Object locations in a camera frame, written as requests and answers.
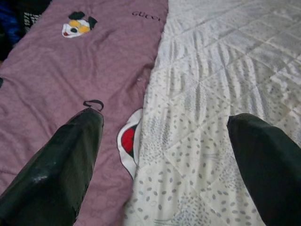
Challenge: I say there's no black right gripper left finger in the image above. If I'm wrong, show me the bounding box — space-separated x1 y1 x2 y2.
0 107 104 226

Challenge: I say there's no purple cartoon print blanket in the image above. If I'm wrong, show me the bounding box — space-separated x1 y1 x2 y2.
0 0 169 226

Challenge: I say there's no white quilted mattress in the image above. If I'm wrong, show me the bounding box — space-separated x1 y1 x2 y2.
123 0 301 226

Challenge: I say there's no blue fabric item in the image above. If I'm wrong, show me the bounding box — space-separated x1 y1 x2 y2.
0 0 22 47

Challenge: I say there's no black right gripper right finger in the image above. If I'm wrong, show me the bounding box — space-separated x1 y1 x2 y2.
227 113 301 226

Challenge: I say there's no black white-printed bag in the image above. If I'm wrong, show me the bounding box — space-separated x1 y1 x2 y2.
14 0 51 36

